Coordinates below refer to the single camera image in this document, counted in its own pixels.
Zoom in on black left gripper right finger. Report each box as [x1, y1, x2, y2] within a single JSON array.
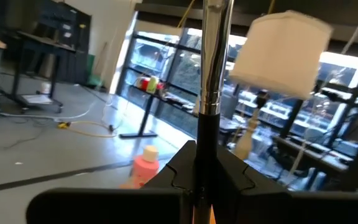
[[214, 145, 358, 224]]

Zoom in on black standing desk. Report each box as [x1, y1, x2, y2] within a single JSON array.
[[0, 30, 77, 114]]

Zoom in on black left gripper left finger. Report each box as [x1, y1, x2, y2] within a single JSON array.
[[25, 139, 198, 224]]

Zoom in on yellow extension cable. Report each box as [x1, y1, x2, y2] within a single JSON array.
[[57, 120, 118, 139]]

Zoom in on table lamp with cream shade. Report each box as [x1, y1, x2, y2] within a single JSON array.
[[228, 10, 334, 161]]

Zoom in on dark storage cabinet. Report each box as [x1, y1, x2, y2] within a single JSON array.
[[35, 0, 93, 85]]

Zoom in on black pedestal table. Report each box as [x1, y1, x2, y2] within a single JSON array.
[[118, 76, 198, 139]]

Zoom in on large pink paint bottle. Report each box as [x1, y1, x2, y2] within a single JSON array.
[[131, 145, 160, 189]]

